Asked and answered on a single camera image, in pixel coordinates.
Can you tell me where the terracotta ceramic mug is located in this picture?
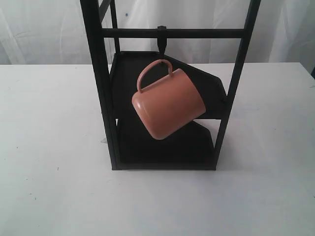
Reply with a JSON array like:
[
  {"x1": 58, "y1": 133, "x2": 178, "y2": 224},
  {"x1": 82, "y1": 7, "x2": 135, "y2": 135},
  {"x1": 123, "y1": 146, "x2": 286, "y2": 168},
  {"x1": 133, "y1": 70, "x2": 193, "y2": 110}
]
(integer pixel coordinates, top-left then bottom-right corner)
[{"x1": 131, "y1": 59, "x2": 206, "y2": 140}]

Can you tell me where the black metal shelf rack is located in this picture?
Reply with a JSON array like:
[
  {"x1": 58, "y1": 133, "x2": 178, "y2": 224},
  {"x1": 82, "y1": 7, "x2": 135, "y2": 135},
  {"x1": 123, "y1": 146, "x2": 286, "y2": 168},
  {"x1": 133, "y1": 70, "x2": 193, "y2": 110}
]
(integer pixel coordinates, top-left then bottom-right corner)
[{"x1": 80, "y1": 0, "x2": 260, "y2": 170}]

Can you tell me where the white backdrop curtain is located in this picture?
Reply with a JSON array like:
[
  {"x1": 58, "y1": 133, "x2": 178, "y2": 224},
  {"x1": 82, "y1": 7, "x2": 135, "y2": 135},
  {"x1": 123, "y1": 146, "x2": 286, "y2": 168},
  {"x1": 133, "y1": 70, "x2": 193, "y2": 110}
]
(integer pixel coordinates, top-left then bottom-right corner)
[{"x1": 0, "y1": 0, "x2": 315, "y2": 70}]

